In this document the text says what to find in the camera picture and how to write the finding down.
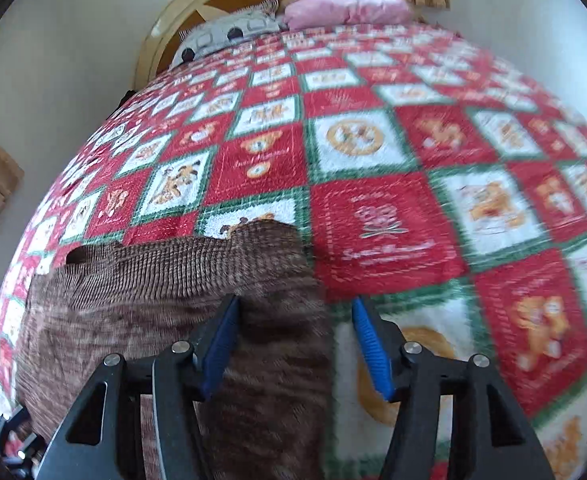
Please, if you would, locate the white patterned pillow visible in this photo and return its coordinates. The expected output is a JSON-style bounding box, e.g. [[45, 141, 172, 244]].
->
[[168, 0, 286, 68]]

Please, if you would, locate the pink pillow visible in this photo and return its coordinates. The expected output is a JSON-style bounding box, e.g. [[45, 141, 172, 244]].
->
[[282, 0, 411, 31]]

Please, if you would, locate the dark object beside bed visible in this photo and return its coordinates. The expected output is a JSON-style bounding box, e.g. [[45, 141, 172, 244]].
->
[[108, 89, 136, 118]]

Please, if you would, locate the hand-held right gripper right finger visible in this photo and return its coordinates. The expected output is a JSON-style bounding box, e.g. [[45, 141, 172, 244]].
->
[[352, 297, 557, 480]]

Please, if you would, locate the brown knitted sweater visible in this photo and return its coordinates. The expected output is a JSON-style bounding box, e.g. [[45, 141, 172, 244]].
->
[[16, 220, 337, 480]]

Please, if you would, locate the red checkered printed blanket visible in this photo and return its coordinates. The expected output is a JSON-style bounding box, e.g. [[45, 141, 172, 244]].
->
[[0, 22, 587, 480]]

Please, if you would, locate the cream wooden headboard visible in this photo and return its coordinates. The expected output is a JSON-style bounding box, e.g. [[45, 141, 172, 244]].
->
[[133, 0, 324, 93]]

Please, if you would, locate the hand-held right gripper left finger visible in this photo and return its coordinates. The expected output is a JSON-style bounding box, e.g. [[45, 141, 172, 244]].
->
[[36, 294, 240, 480]]

